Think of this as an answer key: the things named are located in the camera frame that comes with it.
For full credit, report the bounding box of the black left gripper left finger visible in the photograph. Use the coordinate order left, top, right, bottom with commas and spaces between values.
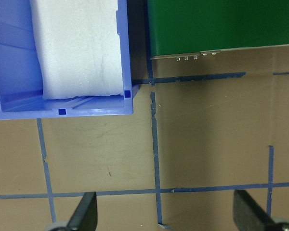
66, 192, 97, 231

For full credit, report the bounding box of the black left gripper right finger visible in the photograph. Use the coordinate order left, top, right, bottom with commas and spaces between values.
233, 190, 279, 231

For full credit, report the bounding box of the green conveyor belt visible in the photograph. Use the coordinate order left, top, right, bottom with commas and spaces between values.
147, 0, 289, 59

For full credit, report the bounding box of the blue left plastic bin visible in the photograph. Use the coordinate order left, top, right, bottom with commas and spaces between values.
0, 0, 139, 120

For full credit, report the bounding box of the white foam pad left bin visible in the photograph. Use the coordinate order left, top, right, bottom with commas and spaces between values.
30, 0, 124, 100

